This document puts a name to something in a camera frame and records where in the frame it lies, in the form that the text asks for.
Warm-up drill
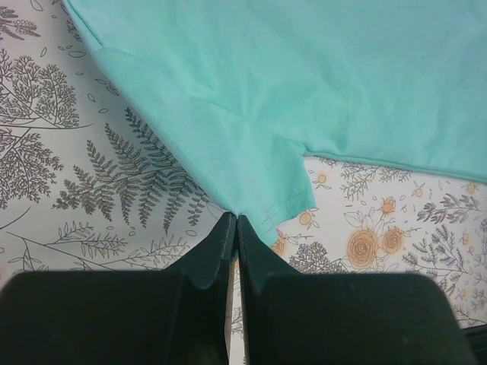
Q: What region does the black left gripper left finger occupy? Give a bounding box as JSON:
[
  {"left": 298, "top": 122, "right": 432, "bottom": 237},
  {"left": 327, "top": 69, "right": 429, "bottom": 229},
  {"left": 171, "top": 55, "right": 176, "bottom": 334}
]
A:
[{"left": 1, "top": 213, "right": 233, "bottom": 364}]

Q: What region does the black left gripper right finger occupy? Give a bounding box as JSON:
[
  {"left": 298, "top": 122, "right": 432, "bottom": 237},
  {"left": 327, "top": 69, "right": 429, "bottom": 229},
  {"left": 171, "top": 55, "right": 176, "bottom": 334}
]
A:
[{"left": 237, "top": 217, "right": 476, "bottom": 364}]

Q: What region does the teal t shirt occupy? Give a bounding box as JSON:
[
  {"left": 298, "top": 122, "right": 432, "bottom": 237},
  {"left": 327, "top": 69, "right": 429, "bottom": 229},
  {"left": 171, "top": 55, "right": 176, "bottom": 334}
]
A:
[{"left": 65, "top": 1, "right": 486, "bottom": 245}]

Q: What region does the floral tablecloth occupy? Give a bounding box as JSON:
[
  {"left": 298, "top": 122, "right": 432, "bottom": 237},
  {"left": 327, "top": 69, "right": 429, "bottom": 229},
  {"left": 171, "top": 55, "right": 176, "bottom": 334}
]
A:
[{"left": 1, "top": 1, "right": 486, "bottom": 364}]

